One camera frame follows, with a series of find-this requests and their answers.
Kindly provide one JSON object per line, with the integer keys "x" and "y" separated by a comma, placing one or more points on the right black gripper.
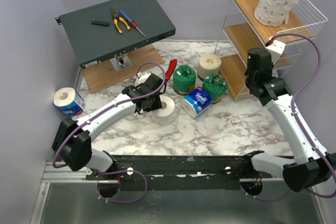
{"x": 259, "y": 57}

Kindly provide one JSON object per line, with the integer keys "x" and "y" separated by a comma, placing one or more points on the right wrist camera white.
{"x": 276, "y": 48}

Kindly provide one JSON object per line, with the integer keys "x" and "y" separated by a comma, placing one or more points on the green wrapped roll left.
{"x": 184, "y": 79}

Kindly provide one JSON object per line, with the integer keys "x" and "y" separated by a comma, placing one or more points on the bottom wooden shelf board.
{"x": 233, "y": 69}

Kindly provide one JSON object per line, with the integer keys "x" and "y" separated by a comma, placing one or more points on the red utility knife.
{"x": 170, "y": 70}

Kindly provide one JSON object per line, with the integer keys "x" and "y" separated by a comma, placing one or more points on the floral roll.
{"x": 274, "y": 12}
{"x": 166, "y": 114}

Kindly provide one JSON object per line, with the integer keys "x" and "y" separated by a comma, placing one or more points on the floral roll front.
{"x": 274, "y": 12}

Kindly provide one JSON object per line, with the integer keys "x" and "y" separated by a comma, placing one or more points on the wooden board under chassis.
{"x": 115, "y": 70}

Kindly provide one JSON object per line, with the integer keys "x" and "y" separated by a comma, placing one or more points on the middle wooden shelf board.
{"x": 243, "y": 38}

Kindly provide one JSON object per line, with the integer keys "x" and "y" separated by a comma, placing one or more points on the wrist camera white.
{"x": 142, "y": 77}
{"x": 276, "y": 48}

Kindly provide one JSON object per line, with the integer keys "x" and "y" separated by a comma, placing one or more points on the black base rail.
{"x": 179, "y": 172}

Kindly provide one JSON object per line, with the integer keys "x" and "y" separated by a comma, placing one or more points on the dark grey rack chassis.
{"x": 110, "y": 29}

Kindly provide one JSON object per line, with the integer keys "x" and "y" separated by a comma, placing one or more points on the blue red screwdriver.
{"x": 131, "y": 22}

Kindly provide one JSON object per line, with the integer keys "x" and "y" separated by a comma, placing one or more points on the yellow handled pliers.
{"x": 116, "y": 19}

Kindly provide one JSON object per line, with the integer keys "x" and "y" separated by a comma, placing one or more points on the green wrapped roll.
{"x": 215, "y": 85}
{"x": 184, "y": 79}

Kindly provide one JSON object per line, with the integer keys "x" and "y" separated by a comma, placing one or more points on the blue wrapped roll far left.
{"x": 69, "y": 101}

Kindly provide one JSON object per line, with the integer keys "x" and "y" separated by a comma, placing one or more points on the white wire shelf rack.
{"x": 315, "y": 20}

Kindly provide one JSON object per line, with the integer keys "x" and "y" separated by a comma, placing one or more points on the green wrapped roll right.
{"x": 215, "y": 85}

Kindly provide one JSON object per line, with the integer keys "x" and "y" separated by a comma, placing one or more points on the wooden shelf board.
{"x": 243, "y": 38}
{"x": 295, "y": 23}
{"x": 233, "y": 69}

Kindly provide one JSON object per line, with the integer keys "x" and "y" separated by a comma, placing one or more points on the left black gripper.
{"x": 156, "y": 106}

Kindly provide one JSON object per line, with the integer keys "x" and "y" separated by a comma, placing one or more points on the cream wrapped roll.
{"x": 208, "y": 64}

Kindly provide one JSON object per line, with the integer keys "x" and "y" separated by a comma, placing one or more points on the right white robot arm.
{"x": 311, "y": 164}

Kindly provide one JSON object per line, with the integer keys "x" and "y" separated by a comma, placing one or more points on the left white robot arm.
{"x": 72, "y": 143}

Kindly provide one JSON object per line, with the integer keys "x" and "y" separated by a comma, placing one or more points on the black bit holder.
{"x": 100, "y": 23}

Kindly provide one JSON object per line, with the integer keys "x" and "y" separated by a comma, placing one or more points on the top wooden shelf board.
{"x": 295, "y": 23}

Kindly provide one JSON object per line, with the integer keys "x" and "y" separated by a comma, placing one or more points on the blue Tempo tissue roll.
{"x": 196, "y": 102}

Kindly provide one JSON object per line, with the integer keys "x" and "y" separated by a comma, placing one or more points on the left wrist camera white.
{"x": 142, "y": 77}

